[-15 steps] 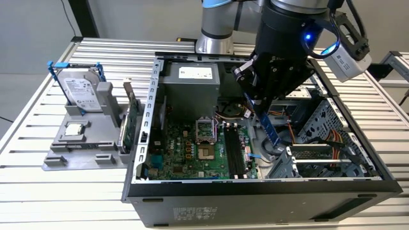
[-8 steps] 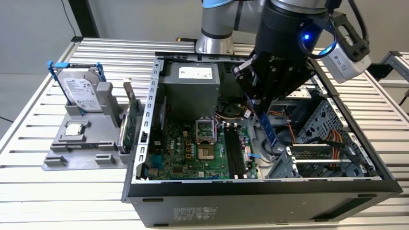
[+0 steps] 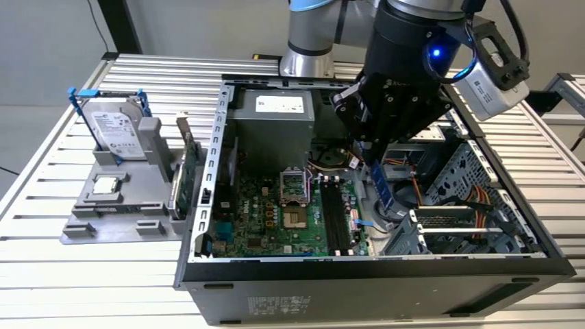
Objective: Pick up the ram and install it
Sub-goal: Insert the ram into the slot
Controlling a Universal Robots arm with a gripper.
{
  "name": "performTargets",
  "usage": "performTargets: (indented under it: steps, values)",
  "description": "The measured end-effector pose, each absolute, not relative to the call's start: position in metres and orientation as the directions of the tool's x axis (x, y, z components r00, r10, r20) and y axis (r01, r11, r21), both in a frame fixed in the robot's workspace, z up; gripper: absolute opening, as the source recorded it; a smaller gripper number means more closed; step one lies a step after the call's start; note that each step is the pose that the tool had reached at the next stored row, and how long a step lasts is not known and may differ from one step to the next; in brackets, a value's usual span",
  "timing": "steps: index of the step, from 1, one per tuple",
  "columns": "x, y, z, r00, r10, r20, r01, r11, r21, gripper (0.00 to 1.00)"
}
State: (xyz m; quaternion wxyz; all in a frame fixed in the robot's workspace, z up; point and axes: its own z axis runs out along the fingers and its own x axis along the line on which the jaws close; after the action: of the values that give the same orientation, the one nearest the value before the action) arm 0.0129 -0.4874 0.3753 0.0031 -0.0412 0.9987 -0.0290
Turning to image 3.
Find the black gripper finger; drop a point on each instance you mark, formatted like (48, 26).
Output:
(366, 113)
(416, 109)

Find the blue RAM stick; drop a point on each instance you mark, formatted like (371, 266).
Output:
(382, 186)

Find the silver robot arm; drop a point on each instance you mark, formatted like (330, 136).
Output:
(306, 34)

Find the black RAM slot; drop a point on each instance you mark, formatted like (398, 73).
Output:
(328, 216)
(346, 216)
(340, 216)
(334, 216)

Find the silver drive cage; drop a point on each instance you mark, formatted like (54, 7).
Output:
(432, 134)

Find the round black case speaker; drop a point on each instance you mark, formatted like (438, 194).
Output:
(336, 156)

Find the grey power supply unit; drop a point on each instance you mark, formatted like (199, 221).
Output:
(270, 137)

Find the metal disk bay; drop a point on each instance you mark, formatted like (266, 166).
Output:
(439, 219)

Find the neighbouring aluminium table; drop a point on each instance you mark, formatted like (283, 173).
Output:
(569, 84)

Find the CPU socket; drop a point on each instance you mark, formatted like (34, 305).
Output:
(295, 220)

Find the green motherboard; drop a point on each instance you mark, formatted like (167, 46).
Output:
(260, 236)

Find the green graphics card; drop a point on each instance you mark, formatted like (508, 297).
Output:
(183, 192)

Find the grey parts rack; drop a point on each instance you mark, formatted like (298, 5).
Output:
(142, 192)

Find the black open PC case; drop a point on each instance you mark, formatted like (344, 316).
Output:
(343, 298)

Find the hard disk in blue carrier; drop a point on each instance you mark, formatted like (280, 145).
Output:
(114, 127)

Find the silver CPU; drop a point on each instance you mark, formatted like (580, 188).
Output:
(107, 186)

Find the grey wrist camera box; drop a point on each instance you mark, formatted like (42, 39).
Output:
(489, 96)

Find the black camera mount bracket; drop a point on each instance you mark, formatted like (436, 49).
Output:
(512, 61)

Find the black vertical post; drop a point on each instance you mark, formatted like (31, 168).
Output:
(122, 27)

